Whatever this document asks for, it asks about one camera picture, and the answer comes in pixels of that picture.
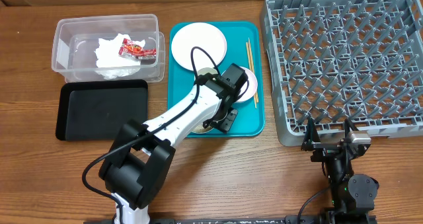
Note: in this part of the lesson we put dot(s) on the black plastic tray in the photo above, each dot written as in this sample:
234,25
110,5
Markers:
97,110

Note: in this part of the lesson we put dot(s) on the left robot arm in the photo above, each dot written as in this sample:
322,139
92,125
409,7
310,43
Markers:
140,156

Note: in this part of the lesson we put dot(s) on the teal plastic tray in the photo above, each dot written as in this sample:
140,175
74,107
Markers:
250,119

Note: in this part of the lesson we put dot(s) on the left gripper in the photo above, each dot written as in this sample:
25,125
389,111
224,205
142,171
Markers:
225,125

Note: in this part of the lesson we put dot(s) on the white tissue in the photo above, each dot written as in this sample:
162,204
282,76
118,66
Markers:
114,65

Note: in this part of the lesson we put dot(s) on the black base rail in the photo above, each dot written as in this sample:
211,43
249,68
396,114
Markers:
289,219

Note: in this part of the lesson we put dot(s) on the white plastic cup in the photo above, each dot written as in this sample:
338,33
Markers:
206,71

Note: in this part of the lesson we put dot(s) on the white pink bowl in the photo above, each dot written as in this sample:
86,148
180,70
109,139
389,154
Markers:
251,83

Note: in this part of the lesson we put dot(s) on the large white plate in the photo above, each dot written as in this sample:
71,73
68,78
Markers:
204,35

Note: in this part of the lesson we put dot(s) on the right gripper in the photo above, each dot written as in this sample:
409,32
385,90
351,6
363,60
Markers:
324,150

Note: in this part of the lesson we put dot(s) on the grey bowl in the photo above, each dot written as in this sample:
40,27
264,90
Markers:
200,129

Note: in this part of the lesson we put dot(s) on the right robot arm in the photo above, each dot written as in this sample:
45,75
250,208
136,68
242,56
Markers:
352,194

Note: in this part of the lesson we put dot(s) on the clear plastic bin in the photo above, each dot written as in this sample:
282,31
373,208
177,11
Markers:
76,39

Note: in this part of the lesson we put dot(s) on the grey dishwasher rack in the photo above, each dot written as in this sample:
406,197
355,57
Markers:
337,60

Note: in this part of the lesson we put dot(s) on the red snack wrapper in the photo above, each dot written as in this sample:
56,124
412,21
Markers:
134,50

